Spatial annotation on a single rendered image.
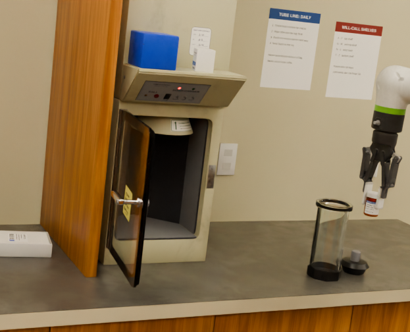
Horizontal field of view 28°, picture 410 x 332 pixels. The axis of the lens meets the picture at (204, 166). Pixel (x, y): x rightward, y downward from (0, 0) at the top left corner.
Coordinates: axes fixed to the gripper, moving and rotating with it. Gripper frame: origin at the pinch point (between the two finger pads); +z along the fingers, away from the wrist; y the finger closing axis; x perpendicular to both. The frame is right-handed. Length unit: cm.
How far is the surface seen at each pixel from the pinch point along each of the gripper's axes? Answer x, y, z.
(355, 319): -13.3, 11.4, 33.6
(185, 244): -50, -26, 19
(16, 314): -112, -11, 26
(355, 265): -6.9, 2.8, 20.4
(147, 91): -71, -26, -26
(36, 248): -89, -45, 23
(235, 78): -50, -15, -32
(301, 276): -24.0, -2.5, 24.0
